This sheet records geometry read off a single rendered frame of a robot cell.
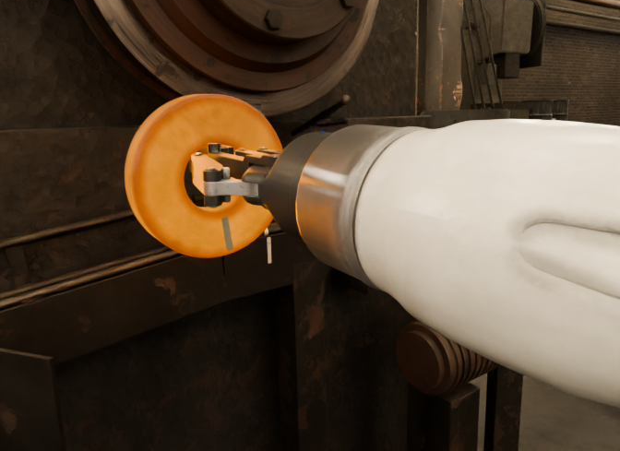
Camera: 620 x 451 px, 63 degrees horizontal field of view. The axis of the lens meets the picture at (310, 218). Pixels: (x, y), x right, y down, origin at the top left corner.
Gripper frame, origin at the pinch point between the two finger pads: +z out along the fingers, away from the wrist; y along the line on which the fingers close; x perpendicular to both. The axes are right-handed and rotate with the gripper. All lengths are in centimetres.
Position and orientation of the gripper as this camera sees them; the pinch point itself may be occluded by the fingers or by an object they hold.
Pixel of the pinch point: (210, 160)
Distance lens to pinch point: 48.6
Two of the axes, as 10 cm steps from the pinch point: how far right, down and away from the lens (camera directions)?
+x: 0.0, -9.7, -2.5
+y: 8.1, -1.4, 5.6
